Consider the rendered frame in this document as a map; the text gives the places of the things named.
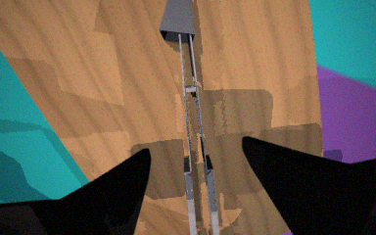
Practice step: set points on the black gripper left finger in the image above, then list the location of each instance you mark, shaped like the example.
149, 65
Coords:
108, 205

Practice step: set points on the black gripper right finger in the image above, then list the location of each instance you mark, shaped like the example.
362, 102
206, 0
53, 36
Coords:
315, 196

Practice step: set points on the wooden board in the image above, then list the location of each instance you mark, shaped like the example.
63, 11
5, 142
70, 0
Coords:
109, 85

